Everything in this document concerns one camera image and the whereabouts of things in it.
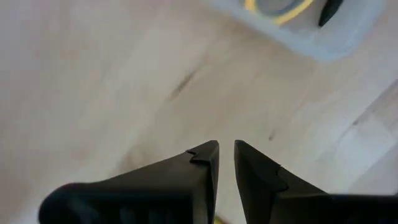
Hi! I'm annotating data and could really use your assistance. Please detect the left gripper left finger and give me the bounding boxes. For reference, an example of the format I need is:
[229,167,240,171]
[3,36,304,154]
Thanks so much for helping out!
[39,139,220,224]

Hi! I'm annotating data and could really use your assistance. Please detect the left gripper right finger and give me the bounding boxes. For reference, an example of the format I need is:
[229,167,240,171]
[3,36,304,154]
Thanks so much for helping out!
[234,139,398,224]

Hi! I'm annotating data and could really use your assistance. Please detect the yellow grey handled scissors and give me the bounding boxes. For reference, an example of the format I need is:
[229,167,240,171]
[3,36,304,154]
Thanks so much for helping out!
[243,0,315,26]

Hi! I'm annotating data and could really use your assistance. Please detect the clear pencil box pink lid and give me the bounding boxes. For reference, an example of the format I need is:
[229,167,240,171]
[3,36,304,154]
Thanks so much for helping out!
[206,0,388,62]

